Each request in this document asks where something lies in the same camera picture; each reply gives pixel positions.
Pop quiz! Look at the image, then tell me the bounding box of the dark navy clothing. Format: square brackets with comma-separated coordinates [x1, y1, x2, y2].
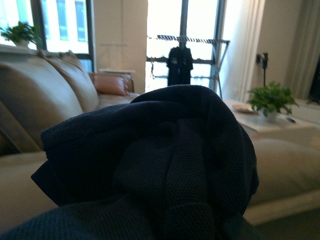
[0, 85, 259, 240]

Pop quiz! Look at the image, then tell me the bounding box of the metal clothes drying rack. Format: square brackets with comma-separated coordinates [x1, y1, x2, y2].
[147, 34, 231, 99]

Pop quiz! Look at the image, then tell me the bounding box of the black hanging garment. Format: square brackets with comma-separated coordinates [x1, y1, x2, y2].
[166, 46, 194, 86]

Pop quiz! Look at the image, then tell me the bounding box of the potted plant on table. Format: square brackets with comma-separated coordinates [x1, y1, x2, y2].
[247, 82, 299, 123]

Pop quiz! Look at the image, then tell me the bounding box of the black floor stand device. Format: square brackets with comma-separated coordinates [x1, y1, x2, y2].
[255, 52, 269, 86]

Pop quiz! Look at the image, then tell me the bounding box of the beige sofa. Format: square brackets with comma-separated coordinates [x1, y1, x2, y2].
[0, 51, 320, 240]

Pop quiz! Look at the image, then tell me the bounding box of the black remote control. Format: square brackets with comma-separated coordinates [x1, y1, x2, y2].
[286, 117, 297, 124]

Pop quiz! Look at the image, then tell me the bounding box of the white curtain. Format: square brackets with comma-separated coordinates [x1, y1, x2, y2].
[220, 0, 265, 102]

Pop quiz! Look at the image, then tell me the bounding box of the white coffee table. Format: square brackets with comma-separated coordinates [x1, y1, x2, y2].
[224, 99, 316, 134]

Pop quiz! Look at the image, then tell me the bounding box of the potted plant on windowsill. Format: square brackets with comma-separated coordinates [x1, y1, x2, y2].
[0, 21, 43, 45]

